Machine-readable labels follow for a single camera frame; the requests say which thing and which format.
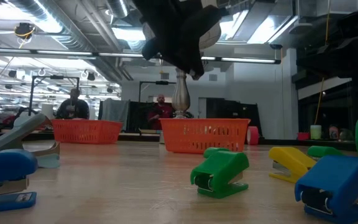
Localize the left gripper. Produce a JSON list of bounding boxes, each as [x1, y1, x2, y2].
[[135, 0, 222, 79]]

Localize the orange plastic basket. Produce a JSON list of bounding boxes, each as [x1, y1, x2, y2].
[[51, 119, 123, 144], [159, 118, 251, 154]]

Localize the green stapler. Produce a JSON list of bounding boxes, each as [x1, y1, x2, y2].
[[203, 147, 231, 159], [307, 145, 344, 159], [190, 150, 250, 199]]

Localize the red tape roll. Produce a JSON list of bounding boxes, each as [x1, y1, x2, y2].
[[247, 126, 260, 146]]

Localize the yellow stapler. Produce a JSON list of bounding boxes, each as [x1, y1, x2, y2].
[[268, 146, 317, 184]]

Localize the blue stapler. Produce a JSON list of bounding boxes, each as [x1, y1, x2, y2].
[[294, 155, 358, 224], [0, 148, 39, 215]]

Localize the pale blue staple remover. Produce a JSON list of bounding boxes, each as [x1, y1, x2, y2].
[[0, 113, 61, 169]]

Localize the white shade silver table lamp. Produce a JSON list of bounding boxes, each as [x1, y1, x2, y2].
[[141, 0, 222, 119]]

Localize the black partition panel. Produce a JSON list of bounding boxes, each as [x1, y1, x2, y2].
[[129, 101, 160, 131], [205, 98, 260, 121]]

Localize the person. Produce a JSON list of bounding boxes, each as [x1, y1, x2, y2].
[[147, 95, 175, 131], [55, 88, 90, 120]]

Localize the pink container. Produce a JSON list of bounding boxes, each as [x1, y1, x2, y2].
[[328, 124, 341, 140]]

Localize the pale green cup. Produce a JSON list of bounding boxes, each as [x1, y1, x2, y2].
[[310, 124, 322, 140]]

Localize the grey cloth cover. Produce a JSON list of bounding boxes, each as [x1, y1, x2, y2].
[[99, 98, 131, 121]]

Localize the long ceiling light bar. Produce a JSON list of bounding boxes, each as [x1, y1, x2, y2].
[[0, 48, 282, 65]]

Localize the white cylinder container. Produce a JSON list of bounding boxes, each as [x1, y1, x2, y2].
[[41, 103, 54, 119]]

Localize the black metal frame stand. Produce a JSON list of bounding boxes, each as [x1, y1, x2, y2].
[[29, 75, 81, 119], [138, 80, 177, 103]]

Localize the yellow cable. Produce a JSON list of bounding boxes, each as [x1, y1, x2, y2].
[[314, 0, 331, 125]]

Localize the silver ceiling duct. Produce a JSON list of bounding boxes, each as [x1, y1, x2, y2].
[[106, 0, 130, 19]]

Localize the black yellow hanging cord reel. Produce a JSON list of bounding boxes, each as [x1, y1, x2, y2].
[[13, 21, 37, 49]]

